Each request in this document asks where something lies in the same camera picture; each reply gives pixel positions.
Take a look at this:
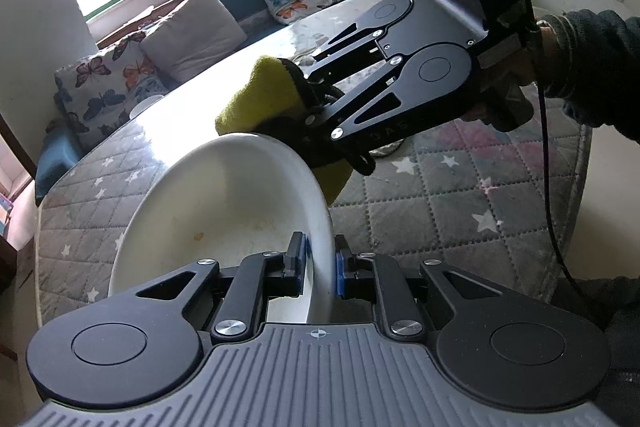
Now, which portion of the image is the yellow black cleaning cloth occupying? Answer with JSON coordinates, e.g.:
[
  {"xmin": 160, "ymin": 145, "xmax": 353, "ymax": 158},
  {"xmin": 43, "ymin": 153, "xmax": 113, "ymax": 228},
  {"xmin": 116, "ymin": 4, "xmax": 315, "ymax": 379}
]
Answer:
[{"xmin": 215, "ymin": 55, "xmax": 376, "ymax": 208}]

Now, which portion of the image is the black cable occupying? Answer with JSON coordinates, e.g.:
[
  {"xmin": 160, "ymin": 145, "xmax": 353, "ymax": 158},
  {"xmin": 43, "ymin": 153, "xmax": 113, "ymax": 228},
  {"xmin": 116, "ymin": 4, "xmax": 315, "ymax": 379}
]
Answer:
[{"xmin": 536, "ymin": 24, "xmax": 607, "ymax": 303}]

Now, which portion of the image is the large white bowl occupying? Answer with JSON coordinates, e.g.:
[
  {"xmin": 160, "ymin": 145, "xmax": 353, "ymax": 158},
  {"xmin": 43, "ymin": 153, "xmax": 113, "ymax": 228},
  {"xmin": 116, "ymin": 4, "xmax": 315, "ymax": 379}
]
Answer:
[{"xmin": 107, "ymin": 133, "xmax": 332, "ymax": 325}]

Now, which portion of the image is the dark wooden door frame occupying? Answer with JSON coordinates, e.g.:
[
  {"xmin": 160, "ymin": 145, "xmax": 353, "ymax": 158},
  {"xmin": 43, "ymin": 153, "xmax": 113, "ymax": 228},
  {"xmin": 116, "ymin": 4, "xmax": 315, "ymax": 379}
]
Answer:
[{"xmin": 0, "ymin": 114, "xmax": 38, "ymax": 253}]

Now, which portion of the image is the blue sofa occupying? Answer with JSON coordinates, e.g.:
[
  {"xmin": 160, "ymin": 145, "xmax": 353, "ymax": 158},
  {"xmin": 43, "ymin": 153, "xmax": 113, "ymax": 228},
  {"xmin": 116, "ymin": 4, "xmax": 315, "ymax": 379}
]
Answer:
[{"xmin": 34, "ymin": 0, "xmax": 401, "ymax": 208}]

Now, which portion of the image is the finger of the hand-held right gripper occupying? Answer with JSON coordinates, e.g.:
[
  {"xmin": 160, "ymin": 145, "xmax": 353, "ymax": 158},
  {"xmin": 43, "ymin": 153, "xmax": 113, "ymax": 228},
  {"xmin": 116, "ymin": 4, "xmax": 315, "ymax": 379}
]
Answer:
[
  {"xmin": 300, "ymin": 14, "xmax": 397, "ymax": 86},
  {"xmin": 302, "ymin": 54, "xmax": 417, "ymax": 175}
]

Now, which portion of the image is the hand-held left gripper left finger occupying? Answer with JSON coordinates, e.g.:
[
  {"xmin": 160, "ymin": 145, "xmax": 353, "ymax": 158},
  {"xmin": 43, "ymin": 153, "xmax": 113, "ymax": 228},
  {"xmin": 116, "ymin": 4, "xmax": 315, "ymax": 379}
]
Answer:
[{"xmin": 135, "ymin": 232, "xmax": 308, "ymax": 343}]

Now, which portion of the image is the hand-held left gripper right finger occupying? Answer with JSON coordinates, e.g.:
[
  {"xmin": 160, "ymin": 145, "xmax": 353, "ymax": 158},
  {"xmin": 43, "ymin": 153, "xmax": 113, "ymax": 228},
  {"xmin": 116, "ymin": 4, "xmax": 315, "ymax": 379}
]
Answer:
[{"xmin": 334, "ymin": 234, "xmax": 503, "ymax": 343}]

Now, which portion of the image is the large butterfly print cushion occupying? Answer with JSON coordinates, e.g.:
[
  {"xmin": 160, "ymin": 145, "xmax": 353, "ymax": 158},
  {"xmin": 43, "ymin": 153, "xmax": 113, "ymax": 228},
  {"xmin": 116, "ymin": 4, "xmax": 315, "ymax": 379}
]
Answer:
[{"xmin": 54, "ymin": 31, "xmax": 168, "ymax": 152}]

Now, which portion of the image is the person's right hand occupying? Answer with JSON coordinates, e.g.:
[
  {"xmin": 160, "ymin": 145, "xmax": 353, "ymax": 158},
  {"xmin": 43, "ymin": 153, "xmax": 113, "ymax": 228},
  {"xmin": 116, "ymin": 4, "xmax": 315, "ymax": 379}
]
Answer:
[{"xmin": 460, "ymin": 21, "xmax": 557, "ymax": 134}]

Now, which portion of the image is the person's right forearm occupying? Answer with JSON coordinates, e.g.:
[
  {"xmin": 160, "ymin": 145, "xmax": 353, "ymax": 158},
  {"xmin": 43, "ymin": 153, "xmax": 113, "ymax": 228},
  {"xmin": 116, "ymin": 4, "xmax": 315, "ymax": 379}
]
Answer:
[{"xmin": 547, "ymin": 9, "xmax": 640, "ymax": 140}]

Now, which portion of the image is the small white bowl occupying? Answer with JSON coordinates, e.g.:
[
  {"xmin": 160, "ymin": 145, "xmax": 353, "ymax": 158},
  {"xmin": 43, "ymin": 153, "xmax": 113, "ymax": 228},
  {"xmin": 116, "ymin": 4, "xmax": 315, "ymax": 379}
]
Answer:
[{"xmin": 129, "ymin": 94, "xmax": 166, "ymax": 118}]

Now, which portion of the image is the plain grey cushion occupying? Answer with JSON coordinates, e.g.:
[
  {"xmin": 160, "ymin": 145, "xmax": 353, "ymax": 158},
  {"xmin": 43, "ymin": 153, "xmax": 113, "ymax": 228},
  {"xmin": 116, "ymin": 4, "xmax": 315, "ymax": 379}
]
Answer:
[{"xmin": 139, "ymin": 0, "xmax": 249, "ymax": 84}]

